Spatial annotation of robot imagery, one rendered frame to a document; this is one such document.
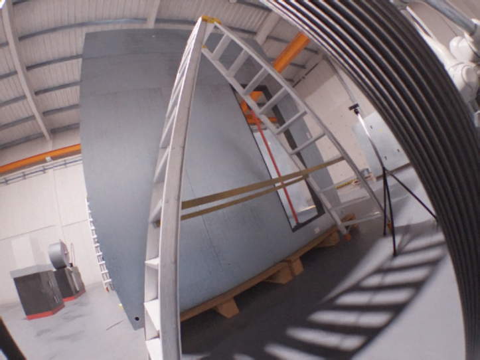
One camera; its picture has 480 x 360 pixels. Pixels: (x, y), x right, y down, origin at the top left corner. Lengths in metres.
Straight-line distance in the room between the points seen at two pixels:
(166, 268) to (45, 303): 4.16
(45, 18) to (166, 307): 8.56
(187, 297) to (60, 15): 8.42
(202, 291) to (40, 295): 3.72
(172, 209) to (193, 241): 0.86
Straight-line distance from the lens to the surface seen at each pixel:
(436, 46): 0.99
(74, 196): 10.79
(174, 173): 0.82
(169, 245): 0.74
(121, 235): 1.56
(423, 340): 0.92
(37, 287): 4.76
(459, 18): 1.38
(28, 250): 4.86
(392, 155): 7.56
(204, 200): 0.82
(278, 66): 10.99
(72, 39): 8.93
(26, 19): 8.81
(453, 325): 0.95
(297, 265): 1.96
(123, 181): 1.64
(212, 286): 1.66
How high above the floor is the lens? 0.68
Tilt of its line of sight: 10 degrees up
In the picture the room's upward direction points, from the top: 22 degrees counter-clockwise
